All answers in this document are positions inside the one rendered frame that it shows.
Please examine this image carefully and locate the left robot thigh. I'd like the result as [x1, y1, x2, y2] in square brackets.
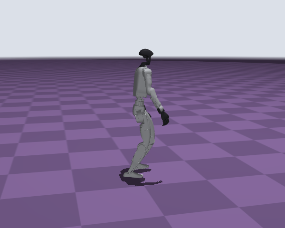
[145, 110, 155, 144]

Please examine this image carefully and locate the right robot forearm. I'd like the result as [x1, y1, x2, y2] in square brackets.
[150, 88, 164, 111]

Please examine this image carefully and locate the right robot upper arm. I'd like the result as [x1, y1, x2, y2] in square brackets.
[142, 68, 152, 95]

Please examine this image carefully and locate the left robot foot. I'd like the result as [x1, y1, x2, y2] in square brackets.
[135, 163, 149, 170]

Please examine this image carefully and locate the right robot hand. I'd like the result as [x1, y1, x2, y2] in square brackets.
[157, 108, 169, 126]

